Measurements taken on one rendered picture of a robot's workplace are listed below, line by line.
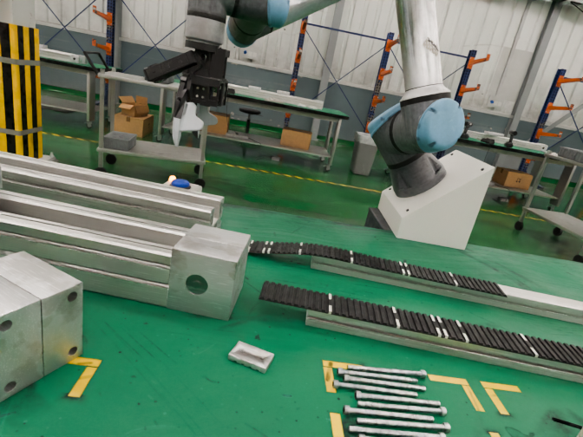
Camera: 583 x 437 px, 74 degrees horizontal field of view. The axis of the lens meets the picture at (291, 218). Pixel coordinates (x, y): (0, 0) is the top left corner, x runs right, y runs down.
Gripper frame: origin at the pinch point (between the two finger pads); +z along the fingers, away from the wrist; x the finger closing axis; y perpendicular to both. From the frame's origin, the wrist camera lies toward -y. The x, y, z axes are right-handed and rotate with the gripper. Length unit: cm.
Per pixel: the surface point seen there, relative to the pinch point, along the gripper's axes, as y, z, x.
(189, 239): 13.3, 7.1, -33.3
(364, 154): 100, 65, 467
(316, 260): 32.9, 14.7, -15.1
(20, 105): -205, 44, 216
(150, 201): 0.9, 8.6, -18.1
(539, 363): 67, 15, -33
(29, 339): 5, 11, -54
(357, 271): 41.2, 15.3, -14.9
